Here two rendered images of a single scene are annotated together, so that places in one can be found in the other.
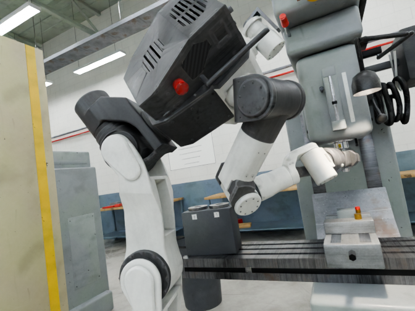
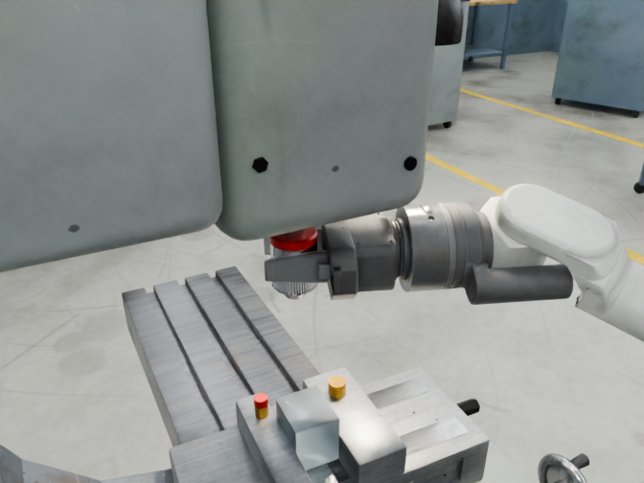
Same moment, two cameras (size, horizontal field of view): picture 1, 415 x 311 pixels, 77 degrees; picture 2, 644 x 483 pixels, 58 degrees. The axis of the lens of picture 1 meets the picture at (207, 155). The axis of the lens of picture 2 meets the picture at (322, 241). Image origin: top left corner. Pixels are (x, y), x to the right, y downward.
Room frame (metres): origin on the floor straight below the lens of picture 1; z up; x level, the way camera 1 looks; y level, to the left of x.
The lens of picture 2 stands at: (1.35, -0.15, 1.52)
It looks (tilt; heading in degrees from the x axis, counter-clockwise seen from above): 27 degrees down; 218
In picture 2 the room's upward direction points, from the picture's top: straight up
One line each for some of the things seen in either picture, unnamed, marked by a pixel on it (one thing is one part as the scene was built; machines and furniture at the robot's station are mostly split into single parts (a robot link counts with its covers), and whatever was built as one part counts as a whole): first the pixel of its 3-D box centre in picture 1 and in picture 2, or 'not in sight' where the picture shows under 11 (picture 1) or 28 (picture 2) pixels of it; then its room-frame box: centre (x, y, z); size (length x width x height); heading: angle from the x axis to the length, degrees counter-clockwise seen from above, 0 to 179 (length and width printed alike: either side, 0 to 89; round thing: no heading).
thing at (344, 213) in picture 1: (347, 217); (307, 428); (0.97, -0.47, 1.03); 0.06 x 0.05 x 0.06; 63
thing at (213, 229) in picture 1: (211, 228); not in sight; (1.19, 0.03, 1.03); 0.22 x 0.12 x 0.20; 73
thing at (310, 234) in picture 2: not in sight; (293, 235); (0.96, -0.49, 1.26); 0.05 x 0.05 x 0.01
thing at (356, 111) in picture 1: (332, 99); (282, 11); (0.97, -0.49, 1.47); 0.21 x 0.19 x 0.32; 65
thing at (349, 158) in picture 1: (333, 161); (383, 251); (0.90, -0.42, 1.24); 0.13 x 0.12 x 0.10; 44
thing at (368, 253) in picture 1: (350, 233); (331, 452); (0.95, -0.45, 0.98); 0.35 x 0.15 x 0.11; 153
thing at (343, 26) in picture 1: (322, 49); not in sight; (1.00, -0.51, 1.68); 0.34 x 0.24 x 0.10; 155
